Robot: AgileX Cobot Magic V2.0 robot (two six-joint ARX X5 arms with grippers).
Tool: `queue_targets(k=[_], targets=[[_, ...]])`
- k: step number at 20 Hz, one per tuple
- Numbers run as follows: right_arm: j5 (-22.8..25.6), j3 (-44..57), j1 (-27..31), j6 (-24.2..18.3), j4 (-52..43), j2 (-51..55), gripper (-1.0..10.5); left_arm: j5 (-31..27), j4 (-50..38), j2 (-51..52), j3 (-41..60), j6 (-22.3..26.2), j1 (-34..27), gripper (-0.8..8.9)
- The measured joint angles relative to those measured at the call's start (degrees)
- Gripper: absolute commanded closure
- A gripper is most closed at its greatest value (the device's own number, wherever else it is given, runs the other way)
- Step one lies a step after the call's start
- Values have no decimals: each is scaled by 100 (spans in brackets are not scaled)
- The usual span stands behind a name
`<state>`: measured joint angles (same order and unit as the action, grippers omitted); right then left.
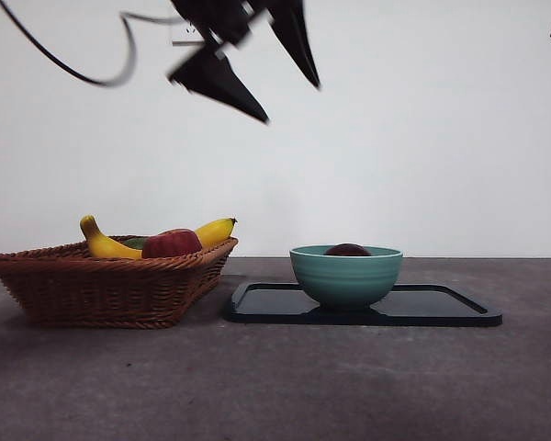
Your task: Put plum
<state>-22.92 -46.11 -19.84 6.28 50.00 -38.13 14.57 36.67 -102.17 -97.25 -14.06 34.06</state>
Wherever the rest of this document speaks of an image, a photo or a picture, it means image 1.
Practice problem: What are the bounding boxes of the dark purple plum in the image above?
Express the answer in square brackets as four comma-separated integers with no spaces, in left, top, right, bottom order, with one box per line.
[323,243,372,256]

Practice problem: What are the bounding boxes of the teal bowl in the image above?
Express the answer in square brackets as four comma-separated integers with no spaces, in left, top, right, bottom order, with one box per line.
[288,245,404,313]

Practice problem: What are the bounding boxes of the red apple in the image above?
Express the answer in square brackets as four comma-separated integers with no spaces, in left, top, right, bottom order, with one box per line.
[141,228,204,260]

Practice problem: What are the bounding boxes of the yellow banana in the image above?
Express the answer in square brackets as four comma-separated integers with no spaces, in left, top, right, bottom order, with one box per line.
[79,214,239,260]

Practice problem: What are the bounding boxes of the black tray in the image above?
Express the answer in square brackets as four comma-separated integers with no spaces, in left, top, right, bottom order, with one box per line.
[223,280,505,328]

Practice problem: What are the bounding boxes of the brown wicker basket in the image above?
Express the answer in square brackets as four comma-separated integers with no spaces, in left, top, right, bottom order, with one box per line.
[0,236,240,330]

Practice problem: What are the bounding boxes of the white wall socket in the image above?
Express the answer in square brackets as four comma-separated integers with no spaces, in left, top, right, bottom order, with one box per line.
[171,17,208,47]

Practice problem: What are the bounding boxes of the black cable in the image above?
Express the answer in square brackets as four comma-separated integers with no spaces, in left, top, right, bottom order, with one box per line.
[0,0,189,88]

